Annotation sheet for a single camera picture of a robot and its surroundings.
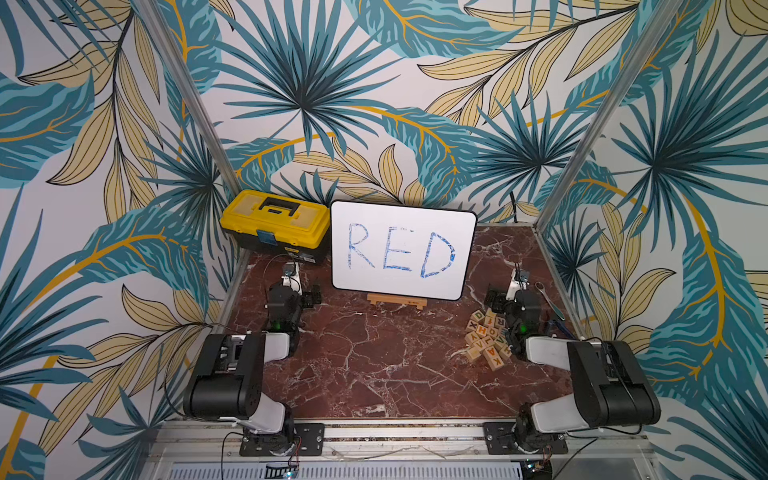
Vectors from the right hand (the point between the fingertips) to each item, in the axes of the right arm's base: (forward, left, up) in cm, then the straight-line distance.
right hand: (509, 286), depth 92 cm
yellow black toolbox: (+20, +66, +8) cm, 70 cm away
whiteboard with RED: (+7, +33, +10) cm, 35 cm away
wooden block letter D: (-7, +10, -6) cm, 13 cm away
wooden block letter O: (-12, +6, -7) cm, 15 cm away
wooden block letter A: (-18, +9, -7) cm, 21 cm away
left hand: (+3, +64, +1) cm, 64 cm away
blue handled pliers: (-9, -14, -8) cm, 18 cm away
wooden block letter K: (-21, +8, -7) cm, 24 cm away
